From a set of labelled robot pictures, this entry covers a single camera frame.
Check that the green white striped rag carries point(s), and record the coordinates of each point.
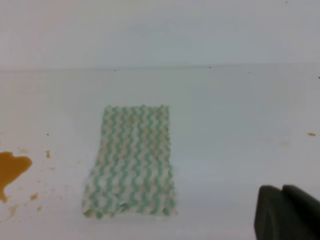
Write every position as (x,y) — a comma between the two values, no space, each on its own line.
(132,172)

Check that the brown coffee stain puddle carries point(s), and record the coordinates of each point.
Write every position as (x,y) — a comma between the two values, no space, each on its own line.
(11,167)

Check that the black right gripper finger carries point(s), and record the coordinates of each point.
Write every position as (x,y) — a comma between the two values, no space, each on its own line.
(286,214)

